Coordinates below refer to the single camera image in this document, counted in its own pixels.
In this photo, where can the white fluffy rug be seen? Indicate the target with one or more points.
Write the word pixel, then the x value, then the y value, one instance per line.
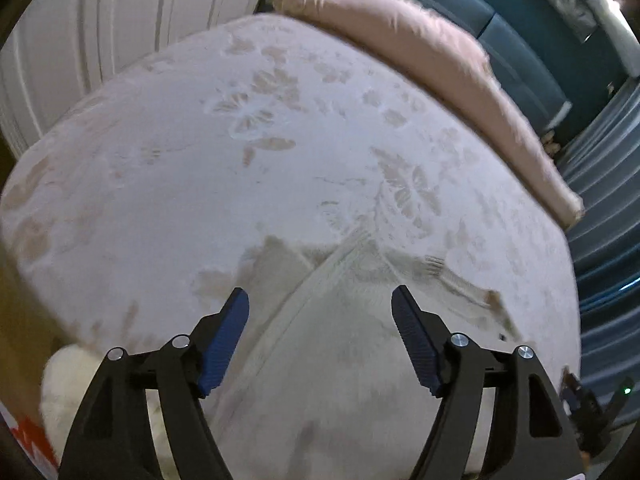
pixel 64 383

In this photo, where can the pink butterfly bed cover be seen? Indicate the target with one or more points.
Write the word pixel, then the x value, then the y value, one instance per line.
pixel 131 218

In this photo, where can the cream knit sweater black hearts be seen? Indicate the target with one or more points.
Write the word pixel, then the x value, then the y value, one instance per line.
pixel 321 385

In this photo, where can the blue-grey curtain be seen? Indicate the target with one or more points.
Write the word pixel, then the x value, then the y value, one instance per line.
pixel 602 166

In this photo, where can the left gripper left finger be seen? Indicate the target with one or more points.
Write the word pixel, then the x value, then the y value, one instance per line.
pixel 111 435

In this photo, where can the pink folded duvet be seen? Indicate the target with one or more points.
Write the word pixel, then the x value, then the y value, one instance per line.
pixel 441 57

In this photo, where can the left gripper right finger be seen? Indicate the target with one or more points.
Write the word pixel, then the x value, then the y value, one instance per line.
pixel 530 436

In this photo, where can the white panelled wardrobe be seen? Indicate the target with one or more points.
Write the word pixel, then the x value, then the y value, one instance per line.
pixel 60 51

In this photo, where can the teal upholstered headboard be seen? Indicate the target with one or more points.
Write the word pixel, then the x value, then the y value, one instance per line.
pixel 552 57

